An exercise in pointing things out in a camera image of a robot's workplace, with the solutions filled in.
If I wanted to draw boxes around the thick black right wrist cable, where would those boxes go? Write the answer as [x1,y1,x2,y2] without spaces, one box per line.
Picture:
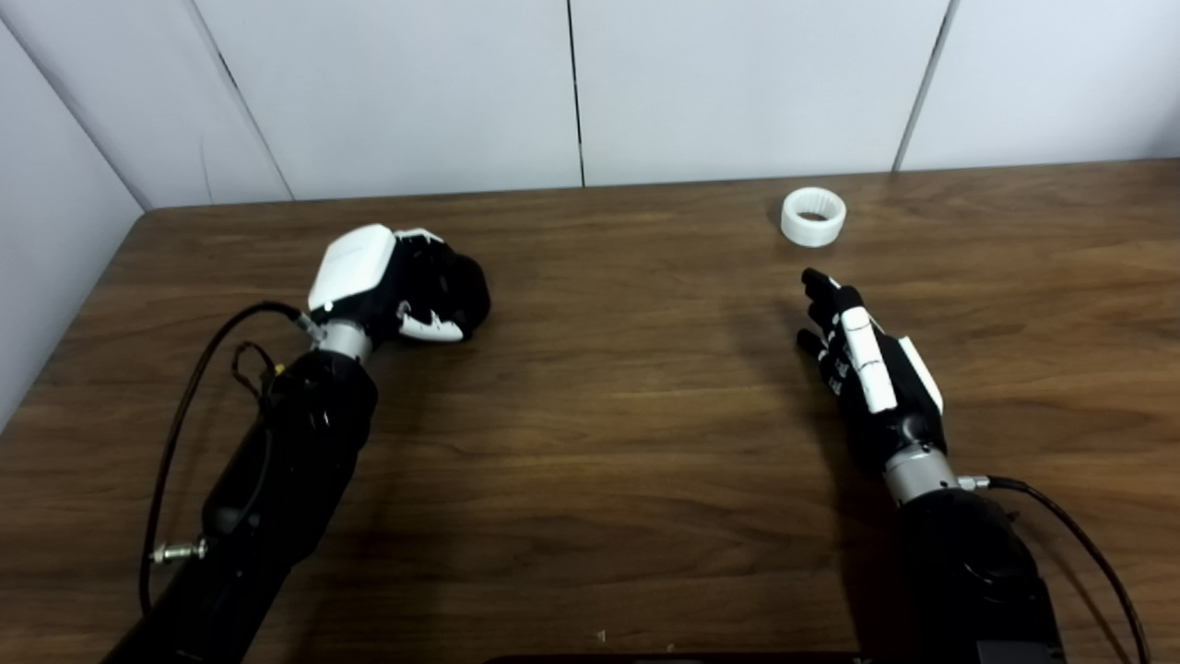
[959,475,1151,664]

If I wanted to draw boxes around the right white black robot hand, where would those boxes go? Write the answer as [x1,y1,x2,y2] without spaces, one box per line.
[797,267,960,504]

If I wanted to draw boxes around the thin wire on left arm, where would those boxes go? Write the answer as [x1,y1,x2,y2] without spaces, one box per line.
[230,341,279,399]

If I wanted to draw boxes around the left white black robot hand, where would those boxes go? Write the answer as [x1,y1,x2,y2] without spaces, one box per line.
[306,223,466,362]

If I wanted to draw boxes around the thick black wrist cable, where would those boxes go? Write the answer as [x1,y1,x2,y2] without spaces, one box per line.
[959,475,1151,664]
[138,302,319,617]

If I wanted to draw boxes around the round black plastic part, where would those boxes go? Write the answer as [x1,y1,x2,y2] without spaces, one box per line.
[441,247,492,340]

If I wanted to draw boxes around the white toothed plastic ring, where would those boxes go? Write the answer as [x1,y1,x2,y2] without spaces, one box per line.
[780,186,847,249]

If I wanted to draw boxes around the thick black left wrist cable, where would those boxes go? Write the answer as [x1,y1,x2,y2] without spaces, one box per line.
[138,302,319,617]

